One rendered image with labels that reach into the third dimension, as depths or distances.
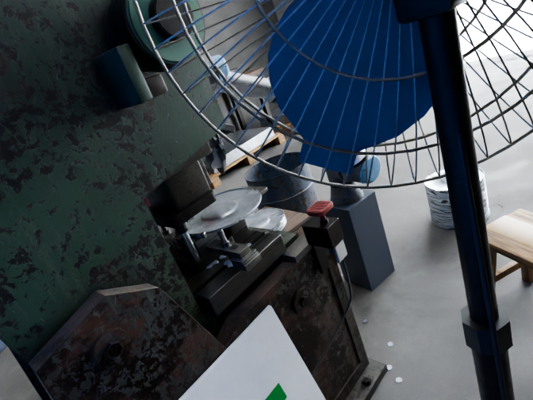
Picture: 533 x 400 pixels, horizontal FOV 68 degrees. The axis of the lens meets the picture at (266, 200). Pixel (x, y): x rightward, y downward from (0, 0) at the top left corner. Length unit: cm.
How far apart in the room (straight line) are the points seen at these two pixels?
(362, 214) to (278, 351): 87
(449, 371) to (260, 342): 77
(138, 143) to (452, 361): 130
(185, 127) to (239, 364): 60
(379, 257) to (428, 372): 58
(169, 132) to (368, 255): 121
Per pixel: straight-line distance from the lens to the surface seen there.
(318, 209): 111
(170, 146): 97
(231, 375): 107
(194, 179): 115
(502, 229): 168
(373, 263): 194
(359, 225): 181
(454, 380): 161
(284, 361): 117
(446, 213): 227
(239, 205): 127
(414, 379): 162
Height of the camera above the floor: 125
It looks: 22 degrees down
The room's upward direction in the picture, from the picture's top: 21 degrees counter-clockwise
